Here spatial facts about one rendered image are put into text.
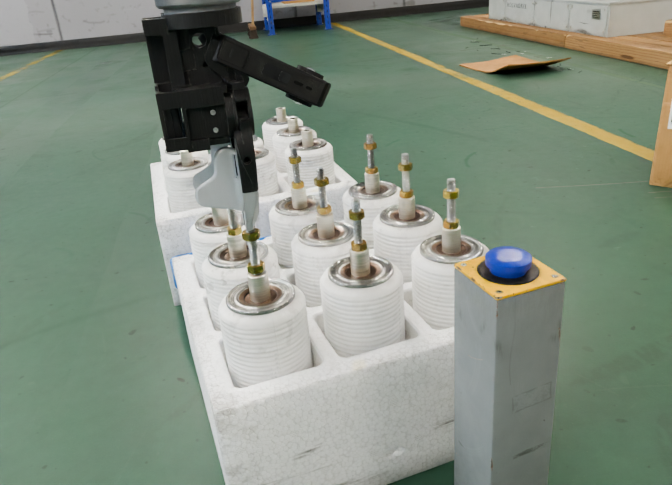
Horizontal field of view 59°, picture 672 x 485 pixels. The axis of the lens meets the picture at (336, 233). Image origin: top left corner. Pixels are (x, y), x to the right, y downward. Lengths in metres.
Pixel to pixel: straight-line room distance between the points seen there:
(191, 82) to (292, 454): 0.40
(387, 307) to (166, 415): 0.41
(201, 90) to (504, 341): 0.34
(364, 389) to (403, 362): 0.05
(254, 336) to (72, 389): 0.48
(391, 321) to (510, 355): 0.17
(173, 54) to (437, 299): 0.39
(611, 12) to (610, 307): 2.81
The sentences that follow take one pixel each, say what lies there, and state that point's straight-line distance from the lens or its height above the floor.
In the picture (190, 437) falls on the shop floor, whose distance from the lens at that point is 0.89.
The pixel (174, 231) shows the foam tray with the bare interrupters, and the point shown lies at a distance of 1.13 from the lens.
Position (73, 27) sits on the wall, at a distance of 6.92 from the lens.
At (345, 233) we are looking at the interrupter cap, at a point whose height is 0.25.
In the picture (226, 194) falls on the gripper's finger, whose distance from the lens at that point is 0.58.
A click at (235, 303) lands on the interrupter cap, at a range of 0.65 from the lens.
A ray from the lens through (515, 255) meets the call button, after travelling 0.55.
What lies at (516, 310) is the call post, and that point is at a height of 0.30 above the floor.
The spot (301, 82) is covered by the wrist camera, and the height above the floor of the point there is 0.48.
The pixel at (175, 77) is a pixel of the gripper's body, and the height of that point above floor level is 0.49.
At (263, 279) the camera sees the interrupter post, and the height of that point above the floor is 0.28.
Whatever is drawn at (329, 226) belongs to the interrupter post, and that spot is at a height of 0.27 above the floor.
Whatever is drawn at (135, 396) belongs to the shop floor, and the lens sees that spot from 0.99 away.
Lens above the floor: 0.57
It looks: 24 degrees down
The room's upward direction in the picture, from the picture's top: 5 degrees counter-clockwise
